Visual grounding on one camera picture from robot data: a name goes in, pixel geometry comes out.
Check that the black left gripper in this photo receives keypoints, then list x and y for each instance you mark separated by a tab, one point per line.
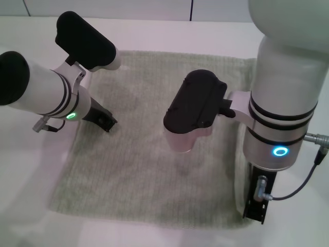
101	117

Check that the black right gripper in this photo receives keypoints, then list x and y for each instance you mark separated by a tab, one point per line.
257	208

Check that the light green ribbed towel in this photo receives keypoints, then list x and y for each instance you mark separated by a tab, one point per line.
128	167

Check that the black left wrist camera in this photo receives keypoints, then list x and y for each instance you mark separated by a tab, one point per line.
84	38

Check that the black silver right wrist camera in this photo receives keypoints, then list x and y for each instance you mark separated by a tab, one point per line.
195	103

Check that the black vertical wall strip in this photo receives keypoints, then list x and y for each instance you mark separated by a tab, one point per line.
190	10

